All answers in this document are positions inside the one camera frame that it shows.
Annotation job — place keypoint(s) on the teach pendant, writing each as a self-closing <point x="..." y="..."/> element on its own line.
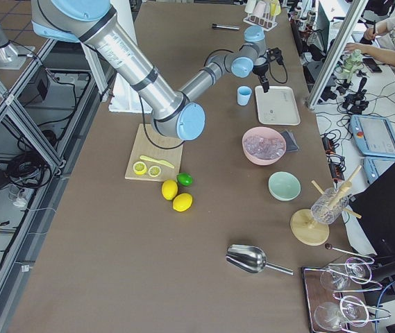
<point x="375" y="166"/>
<point x="374" y="136"/>

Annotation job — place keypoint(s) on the long bar spoon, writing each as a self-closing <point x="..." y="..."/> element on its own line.
<point x="329" y="246"/>

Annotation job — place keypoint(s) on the pink bowl of ice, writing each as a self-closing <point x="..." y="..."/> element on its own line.
<point x="263" y="146"/>

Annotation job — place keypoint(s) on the wine glass upper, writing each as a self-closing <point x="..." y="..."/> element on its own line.
<point x="354" y="275"/>

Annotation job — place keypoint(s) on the yellow lemon lower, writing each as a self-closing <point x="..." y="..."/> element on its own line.
<point x="182" y="202"/>

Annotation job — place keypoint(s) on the lemon half slice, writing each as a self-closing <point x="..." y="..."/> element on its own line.
<point x="139" y="168"/>

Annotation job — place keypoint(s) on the teach pendant lower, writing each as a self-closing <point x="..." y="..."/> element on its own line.
<point x="375" y="166"/>

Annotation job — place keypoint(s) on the white cup rack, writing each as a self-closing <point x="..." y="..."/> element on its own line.
<point x="262" y="13"/>

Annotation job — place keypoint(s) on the seated person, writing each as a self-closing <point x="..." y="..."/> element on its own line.
<point x="388" y="38"/>

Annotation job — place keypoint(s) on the grey folded cloth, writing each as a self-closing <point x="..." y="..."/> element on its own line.
<point x="291" y="145"/>

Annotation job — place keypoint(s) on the beige rabbit tray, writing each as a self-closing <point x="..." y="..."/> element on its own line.
<point x="277" y="106"/>

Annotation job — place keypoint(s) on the black glass holder tray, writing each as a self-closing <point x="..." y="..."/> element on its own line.
<point x="315" y="292"/>

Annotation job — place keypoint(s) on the wine glass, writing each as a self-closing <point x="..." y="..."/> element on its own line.
<point x="347" y="313"/>
<point x="354" y="275"/>

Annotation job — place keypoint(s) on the wooden cutting board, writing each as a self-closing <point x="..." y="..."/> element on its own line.
<point x="142" y="146"/>

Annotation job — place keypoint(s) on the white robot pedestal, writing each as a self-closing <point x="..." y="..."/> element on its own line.
<point x="122" y="97"/>

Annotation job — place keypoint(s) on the aluminium frame post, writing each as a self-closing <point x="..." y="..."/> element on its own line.
<point x="344" y="33"/>

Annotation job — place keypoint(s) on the black silver muddler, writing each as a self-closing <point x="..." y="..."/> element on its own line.
<point x="225" y="27"/>

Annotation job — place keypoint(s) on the clear glass mug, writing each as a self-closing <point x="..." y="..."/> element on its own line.
<point x="325" y="213"/>

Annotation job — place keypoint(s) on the green lime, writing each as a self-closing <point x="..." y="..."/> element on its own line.
<point x="184" y="179"/>

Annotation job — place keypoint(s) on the teach pendant upper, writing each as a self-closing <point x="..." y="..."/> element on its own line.
<point x="374" y="136"/>

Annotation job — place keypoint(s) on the wine glass lower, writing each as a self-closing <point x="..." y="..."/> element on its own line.
<point x="347" y="313"/>

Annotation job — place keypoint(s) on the mint green bowl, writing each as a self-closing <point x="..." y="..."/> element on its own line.
<point x="284" y="186"/>

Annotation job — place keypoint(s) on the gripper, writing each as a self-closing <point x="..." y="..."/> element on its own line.
<point x="260" y="71"/>

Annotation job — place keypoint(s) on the black monitor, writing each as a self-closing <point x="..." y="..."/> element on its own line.
<point x="376" y="204"/>

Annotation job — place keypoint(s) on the wooden cup stand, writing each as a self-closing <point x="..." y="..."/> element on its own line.
<point x="310" y="232"/>

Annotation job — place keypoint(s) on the blue plastic cup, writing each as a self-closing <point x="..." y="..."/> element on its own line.
<point x="243" y="95"/>

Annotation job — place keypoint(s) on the yellow lemon upper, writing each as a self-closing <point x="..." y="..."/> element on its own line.
<point x="169" y="189"/>

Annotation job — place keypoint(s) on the yellow plastic knife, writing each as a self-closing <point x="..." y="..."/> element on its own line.
<point x="160" y="162"/>

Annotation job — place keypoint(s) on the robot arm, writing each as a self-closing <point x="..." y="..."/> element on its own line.
<point x="174" y="113"/>

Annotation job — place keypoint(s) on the yellow lemon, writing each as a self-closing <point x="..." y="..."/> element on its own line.
<point x="169" y="189"/>
<point x="182" y="202"/>

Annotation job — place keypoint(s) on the metal ice scoop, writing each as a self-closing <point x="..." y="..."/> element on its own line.
<point x="252" y="259"/>

